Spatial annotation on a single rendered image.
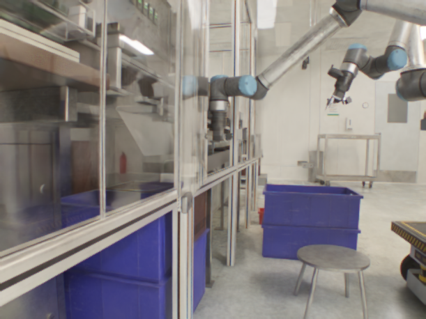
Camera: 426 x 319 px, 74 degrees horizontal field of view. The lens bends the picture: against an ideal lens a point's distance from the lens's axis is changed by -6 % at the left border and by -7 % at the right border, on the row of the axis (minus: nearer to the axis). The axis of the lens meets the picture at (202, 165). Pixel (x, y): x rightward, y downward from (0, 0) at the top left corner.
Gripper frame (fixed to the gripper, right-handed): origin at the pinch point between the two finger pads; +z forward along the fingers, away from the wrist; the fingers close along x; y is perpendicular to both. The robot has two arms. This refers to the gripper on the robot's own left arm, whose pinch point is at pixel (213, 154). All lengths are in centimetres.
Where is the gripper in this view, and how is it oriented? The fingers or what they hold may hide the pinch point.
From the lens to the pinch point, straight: 146.3
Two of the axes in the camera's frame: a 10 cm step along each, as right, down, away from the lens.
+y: 9.7, 0.3, -2.5
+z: -0.2, 10.0, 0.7
